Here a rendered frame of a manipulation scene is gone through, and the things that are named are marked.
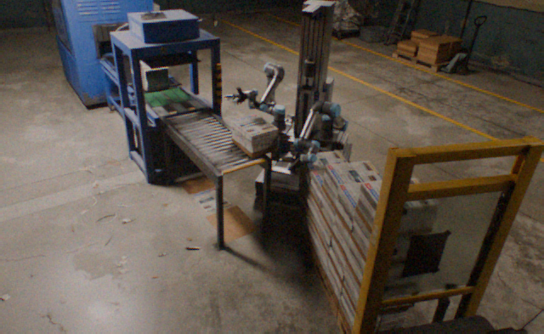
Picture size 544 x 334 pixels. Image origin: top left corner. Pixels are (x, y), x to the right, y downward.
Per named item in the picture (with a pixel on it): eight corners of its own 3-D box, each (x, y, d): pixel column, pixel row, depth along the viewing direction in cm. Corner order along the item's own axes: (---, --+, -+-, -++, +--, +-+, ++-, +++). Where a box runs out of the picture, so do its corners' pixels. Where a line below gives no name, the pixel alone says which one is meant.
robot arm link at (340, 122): (336, 119, 411) (324, 98, 361) (350, 122, 405) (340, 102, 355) (332, 130, 409) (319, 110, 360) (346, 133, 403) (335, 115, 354)
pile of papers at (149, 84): (170, 87, 514) (168, 67, 501) (146, 92, 499) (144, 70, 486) (159, 78, 540) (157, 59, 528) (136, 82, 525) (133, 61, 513)
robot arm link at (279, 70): (291, 71, 401) (265, 115, 398) (283, 68, 407) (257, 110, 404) (286, 65, 392) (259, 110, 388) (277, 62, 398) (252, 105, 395)
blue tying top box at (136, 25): (200, 36, 441) (199, 18, 432) (144, 43, 411) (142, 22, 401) (183, 27, 473) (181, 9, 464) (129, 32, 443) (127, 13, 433)
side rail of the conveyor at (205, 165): (223, 186, 354) (223, 174, 348) (218, 188, 351) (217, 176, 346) (164, 126, 449) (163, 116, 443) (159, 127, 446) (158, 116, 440)
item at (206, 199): (231, 205, 444) (231, 204, 443) (206, 213, 429) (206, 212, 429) (215, 188, 470) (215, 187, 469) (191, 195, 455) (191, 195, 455)
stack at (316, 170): (331, 219, 429) (340, 150, 388) (381, 312, 331) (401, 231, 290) (294, 223, 420) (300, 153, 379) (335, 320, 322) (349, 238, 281)
